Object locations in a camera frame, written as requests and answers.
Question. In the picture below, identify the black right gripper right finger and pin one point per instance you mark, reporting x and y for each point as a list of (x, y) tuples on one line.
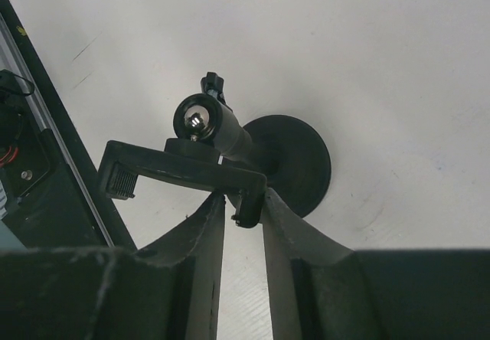
[(320, 289)]

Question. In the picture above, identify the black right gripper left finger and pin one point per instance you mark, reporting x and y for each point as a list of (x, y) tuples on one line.
[(169, 289)]

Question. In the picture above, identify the black round-base phone holder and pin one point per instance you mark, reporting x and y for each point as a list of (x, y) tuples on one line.
[(211, 151)]

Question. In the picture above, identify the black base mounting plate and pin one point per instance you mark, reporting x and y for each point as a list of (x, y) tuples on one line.
[(49, 193)]

